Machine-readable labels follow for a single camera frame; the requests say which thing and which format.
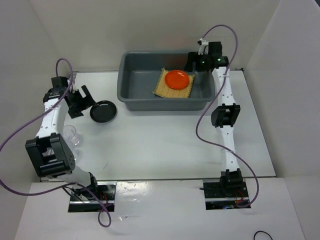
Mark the clear plastic cup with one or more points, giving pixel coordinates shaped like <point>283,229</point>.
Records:
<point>72,139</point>

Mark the grey plastic bin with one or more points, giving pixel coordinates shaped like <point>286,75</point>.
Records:
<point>139,72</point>

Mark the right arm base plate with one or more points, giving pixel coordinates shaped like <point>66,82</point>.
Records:
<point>216,198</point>

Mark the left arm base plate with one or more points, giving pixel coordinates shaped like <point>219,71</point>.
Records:
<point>80,201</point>

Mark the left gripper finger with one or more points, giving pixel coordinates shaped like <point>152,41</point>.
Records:
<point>75,111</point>
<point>88,99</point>

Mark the black plate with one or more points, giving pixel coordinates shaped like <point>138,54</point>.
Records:
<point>103,111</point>

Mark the bamboo mat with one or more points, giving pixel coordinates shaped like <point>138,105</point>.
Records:
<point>163,91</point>

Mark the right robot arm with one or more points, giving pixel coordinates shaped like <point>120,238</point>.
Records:
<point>224,117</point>

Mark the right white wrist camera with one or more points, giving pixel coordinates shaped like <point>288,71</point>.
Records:
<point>203,47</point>

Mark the orange plastic plate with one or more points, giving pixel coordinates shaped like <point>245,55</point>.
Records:
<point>177,79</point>

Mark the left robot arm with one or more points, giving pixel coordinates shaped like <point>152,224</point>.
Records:
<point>48,151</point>

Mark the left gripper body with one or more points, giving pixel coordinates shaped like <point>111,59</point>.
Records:
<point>78,101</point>

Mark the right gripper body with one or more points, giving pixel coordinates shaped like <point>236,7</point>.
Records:
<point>202,62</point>

